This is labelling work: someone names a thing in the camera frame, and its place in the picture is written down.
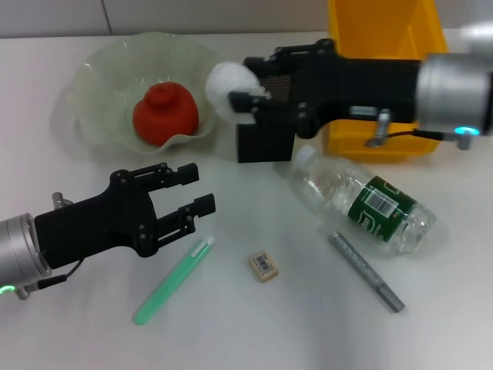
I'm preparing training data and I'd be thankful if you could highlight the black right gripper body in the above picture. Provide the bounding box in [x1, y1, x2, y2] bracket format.
[293, 38, 421, 140]

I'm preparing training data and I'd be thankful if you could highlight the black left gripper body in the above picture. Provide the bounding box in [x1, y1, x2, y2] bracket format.
[33, 168, 162, 271]

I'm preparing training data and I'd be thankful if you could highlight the white paper ball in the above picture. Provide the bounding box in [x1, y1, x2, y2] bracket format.
[204, 61, 267, 125]

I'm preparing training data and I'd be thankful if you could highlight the red-orange fruit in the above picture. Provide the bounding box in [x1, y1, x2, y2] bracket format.
[132, 81, 201, 147]

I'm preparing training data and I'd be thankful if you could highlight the clear water bottle green label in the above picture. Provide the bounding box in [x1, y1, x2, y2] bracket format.
[290, 144, 438, 257]

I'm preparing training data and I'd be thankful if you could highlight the black mesh pen holder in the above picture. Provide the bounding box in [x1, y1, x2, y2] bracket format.
[234, 63, 301, 164]

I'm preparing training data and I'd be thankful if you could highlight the mint green pen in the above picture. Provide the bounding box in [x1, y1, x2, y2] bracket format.
[132, 234, 216, 327]

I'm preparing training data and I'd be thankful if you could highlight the beige eraser with barcode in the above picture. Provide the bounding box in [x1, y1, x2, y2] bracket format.
[247, 249, 280, 285]

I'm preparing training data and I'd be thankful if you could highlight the pale green glass fruit plate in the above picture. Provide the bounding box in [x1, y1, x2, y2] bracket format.
[49, 32, 235, 157]

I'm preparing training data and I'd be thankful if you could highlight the grey pen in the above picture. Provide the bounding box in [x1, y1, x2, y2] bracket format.
[327, 230, 406, 315]

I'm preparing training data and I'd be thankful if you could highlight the silver left gripper connector stub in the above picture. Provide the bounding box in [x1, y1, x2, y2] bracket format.
[51, 190, 75, 210]

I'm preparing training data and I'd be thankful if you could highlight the yellow plastic bin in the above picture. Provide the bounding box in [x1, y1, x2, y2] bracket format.
[323, 0, 451, 165]

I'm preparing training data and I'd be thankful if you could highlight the right gripper cable with plug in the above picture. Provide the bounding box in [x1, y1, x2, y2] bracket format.
[364, 109, 481, 152]

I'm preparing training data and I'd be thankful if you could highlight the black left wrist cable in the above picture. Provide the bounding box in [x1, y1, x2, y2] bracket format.
[14, 259, 85, 301]

